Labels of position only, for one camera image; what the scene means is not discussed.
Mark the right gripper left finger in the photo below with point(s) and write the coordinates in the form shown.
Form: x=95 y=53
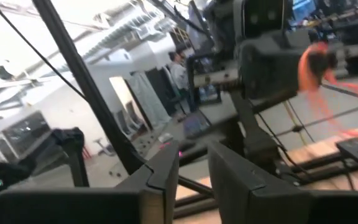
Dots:
x=73 y=207

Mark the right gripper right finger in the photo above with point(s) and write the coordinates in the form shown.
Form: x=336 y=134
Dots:
x=275 y=208

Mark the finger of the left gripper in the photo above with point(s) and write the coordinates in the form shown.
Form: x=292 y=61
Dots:
x=322 y=63

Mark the orange rubber band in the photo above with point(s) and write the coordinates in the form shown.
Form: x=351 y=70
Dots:
x=304 y=77

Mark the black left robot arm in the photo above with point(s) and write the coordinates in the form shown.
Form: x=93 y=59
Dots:
x=253 y=130

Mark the black side desk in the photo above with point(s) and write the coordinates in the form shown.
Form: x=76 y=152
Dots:
x=216 y=112

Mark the black perforated metal shelf riser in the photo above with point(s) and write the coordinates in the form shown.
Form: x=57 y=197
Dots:
x=353 y=149

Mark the person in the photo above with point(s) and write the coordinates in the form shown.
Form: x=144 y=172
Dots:
x=179 y=74

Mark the black aluminium rig frame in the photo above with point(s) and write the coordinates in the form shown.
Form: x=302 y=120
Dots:
x=82 y=77

